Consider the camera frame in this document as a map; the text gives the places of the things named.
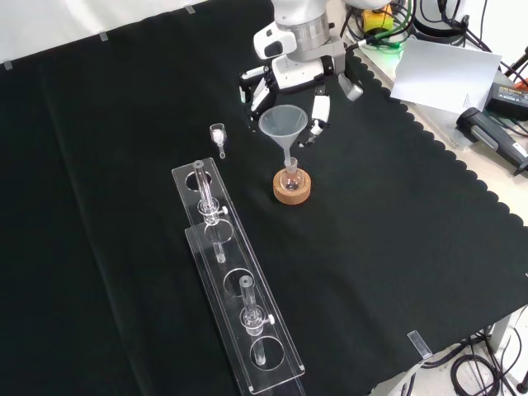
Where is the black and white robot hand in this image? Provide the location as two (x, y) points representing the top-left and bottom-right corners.
(238, 55), (335, 148)

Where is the clear plastic funnel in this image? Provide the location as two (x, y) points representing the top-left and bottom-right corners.
(258, 105), (309, 166)

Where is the glass weighing funnel with powder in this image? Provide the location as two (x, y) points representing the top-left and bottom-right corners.
(209, 122), (229, 160)

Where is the glass round-bottom flask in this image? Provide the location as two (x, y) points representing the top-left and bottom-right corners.
(279, 158), (306, 191)

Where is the clear acrylic funnel stand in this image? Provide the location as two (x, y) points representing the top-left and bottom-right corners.
(171, 156), (307, 396)

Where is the yellow stop button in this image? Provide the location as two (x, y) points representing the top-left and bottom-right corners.
(361, 7), (393, 36)

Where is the pale white board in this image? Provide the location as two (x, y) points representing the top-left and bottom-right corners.
(389, 37), (503, 115)

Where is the black cloth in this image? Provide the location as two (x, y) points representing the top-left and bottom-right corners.
(0, 0), (528, 396)

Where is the black handheld tool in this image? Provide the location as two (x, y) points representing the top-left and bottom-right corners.
(455, 106), (528, 177)

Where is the black power adapter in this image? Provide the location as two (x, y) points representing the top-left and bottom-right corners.
(484, 81), (528, 121)

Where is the black and red tripod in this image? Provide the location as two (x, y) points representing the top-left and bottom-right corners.
(501, 45), (528, 90)

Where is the clear tape strip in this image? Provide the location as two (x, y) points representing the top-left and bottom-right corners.
(407, 330), (433, 359)

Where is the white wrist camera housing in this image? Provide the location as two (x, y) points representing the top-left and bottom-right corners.
(252, 21), (298, 59)

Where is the green cable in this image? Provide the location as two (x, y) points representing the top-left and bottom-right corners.
(362, 0), (416, 53)

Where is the cork ring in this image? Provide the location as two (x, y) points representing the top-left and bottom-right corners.
(271, 168), (313, 205)

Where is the black cable bundle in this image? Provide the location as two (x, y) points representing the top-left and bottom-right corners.
(420, 325), (528, 396)

